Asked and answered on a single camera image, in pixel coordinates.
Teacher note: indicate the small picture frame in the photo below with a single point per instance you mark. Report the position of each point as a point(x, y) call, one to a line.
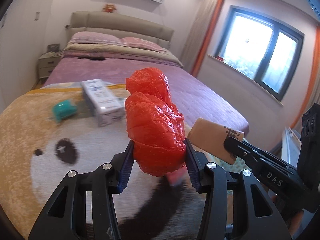
point(53, 48)

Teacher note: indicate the dark framed window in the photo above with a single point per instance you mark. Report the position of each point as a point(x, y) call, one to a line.
point(262, 48)

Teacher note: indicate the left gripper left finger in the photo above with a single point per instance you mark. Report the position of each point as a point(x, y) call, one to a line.
point(64, 214)

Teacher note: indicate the bed with purple cover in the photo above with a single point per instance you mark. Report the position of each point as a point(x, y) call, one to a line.
point(141, 65)

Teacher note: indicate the folded beige blanket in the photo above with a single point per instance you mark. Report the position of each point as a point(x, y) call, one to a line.
point(120, 52)

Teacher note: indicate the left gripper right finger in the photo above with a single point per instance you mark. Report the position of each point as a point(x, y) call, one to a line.
point(237, 206)

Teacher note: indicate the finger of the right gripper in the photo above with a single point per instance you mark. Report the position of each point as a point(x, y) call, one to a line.
point(250, 154)

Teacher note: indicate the red plastic bag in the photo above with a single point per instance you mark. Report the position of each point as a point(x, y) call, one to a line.
point(154, 123)

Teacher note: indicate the panda pattern round rug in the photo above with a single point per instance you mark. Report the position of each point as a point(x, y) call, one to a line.
point(37, 152)

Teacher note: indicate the pink pillow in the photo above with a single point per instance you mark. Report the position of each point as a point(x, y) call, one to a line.
point(139, 43)
point(88, 37)

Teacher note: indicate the teal plastic cup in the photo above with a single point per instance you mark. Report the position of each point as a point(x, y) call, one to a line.
point(63, 110)

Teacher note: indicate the orange plush toy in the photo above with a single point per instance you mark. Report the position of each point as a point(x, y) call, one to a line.
point(109, 8)

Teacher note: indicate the beige padded headboard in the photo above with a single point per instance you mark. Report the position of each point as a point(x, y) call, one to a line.
point(120, 26)

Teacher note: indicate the brown cardboard piece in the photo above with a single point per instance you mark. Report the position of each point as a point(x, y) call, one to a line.
point(210, 137)

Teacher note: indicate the beige orange curtain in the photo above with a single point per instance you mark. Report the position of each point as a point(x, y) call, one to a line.
point(200, 35)

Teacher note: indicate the right pink pillow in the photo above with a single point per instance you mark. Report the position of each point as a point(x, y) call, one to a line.
point(139, 43)

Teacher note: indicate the grey bedside table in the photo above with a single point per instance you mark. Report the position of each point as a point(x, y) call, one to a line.
point(47, 62)

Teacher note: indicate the left pink pillow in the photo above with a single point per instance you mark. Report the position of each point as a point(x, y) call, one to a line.
point(88, 37)

